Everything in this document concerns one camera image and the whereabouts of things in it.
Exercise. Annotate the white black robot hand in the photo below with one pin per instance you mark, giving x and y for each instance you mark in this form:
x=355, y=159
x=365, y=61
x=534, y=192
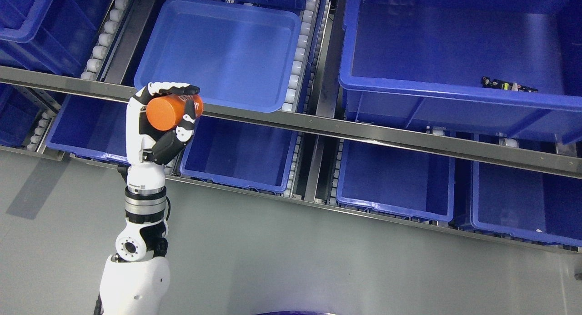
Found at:
x=148, y=149

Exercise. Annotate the orange cylindrical capacitor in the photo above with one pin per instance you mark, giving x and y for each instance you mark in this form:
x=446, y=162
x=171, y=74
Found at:
x=165, y=113

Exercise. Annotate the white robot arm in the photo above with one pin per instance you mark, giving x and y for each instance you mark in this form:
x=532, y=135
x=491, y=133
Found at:
x=137, y=276

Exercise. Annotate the steel shelf rack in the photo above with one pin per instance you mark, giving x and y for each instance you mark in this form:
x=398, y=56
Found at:
x=465, y=148

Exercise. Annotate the blue bin lower left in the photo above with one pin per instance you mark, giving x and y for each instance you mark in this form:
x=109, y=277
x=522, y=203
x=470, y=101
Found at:
x=90, y=128

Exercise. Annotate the blue bin lower middle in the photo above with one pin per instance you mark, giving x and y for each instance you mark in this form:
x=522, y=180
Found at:
x=237, y=154

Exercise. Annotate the shallow blue tray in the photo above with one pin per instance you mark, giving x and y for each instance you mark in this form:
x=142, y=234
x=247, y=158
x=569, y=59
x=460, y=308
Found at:
x=240, y=56

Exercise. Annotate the blue bin far left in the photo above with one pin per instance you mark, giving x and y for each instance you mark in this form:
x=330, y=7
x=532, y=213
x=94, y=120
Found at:
x=17, y=114

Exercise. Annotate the blue bin top left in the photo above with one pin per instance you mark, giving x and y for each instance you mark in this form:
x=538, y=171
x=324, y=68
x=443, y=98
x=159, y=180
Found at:
x=52, y=36

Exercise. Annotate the blue bin lower centre-right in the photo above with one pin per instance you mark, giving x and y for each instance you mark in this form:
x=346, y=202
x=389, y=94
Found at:
x=395, y=181

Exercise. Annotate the large blue bin right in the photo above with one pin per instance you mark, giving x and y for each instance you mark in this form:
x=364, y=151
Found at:
x=411, y=64

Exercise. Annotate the small circuit board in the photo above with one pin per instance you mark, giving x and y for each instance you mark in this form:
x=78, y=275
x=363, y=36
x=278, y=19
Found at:
x=489, y=83

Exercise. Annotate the blue bin lower right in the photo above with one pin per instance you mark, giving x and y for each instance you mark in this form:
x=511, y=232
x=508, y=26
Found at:
x=525, y=204

